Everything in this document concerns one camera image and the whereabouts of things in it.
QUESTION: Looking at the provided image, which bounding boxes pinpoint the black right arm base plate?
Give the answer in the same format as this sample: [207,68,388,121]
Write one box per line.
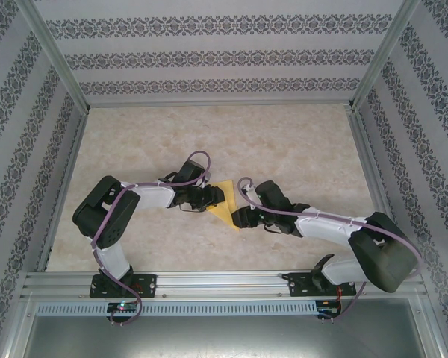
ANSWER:
[287,271,358,298]

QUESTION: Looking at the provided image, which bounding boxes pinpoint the aluminium frame post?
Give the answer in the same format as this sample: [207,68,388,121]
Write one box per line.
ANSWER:
[349,0,421,111]
[14,0,90,113]

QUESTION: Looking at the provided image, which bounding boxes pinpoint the yellow cloth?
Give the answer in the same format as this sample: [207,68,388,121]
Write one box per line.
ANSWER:
[208,180,243,233]

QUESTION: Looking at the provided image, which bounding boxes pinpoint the aluminium side rail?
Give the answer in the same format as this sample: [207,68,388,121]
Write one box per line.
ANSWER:
[346,110,410,268]
[35,110,90,272]

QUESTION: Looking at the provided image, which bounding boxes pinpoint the grey slotted cable duct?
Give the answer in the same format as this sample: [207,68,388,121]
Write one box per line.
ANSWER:
[35,301,318,316]

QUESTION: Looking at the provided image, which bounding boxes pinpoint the grey metal panel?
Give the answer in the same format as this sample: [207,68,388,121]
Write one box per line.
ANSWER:
[1,315,447,358]

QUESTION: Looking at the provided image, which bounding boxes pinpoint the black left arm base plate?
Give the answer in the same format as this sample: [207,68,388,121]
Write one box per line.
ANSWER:
[89,274,158,299]

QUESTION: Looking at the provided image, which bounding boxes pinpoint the aluminium cross rail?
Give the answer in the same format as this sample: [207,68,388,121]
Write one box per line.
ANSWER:
[20,270,426,299]

